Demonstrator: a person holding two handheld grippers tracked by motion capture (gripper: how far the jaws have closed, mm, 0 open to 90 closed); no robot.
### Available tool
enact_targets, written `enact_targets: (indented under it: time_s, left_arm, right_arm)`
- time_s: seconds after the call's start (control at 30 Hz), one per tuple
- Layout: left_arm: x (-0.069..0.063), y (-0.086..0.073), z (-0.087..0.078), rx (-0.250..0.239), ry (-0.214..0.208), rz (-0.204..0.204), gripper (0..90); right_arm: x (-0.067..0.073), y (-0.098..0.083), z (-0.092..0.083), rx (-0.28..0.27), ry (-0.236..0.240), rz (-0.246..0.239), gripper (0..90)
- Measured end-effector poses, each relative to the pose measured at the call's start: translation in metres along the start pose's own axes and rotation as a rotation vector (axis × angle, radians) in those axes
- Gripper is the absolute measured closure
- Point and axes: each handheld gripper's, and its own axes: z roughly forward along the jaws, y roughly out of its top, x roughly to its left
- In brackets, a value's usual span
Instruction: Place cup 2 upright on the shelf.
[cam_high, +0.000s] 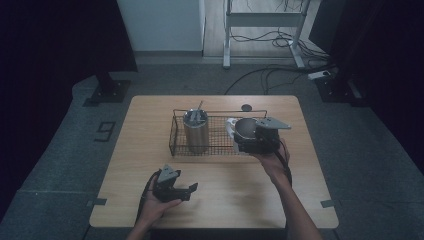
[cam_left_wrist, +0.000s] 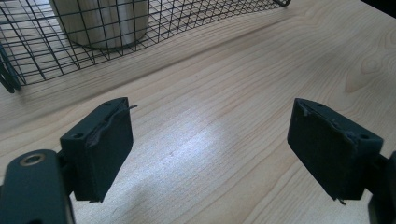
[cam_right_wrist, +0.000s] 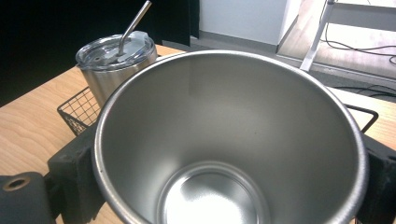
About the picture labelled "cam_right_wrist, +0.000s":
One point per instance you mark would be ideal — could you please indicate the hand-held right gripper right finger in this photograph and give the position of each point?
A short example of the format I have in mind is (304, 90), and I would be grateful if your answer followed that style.
(379, 180)

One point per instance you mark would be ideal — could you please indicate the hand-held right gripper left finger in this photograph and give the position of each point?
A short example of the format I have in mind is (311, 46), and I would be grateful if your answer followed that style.
(74, 174)

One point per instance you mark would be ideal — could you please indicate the stainless steel tumbler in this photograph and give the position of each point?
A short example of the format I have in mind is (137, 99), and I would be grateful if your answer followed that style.
(102, 79)

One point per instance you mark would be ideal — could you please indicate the clear plastic tumbler lid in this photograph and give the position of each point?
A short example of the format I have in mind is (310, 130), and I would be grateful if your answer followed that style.
(106, 51)

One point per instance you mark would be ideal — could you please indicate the white mug with steel interior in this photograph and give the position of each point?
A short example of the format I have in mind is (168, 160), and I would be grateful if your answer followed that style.
(218, 124)

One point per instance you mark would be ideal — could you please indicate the bent metal straw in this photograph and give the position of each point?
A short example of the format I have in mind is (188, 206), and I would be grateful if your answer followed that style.
(134, 26)

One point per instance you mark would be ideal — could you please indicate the black curtain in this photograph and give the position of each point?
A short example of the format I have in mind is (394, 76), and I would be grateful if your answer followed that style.
(62, 37)

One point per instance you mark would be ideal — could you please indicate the white metal desk frame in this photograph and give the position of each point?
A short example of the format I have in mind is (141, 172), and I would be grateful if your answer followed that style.
(323, 28)

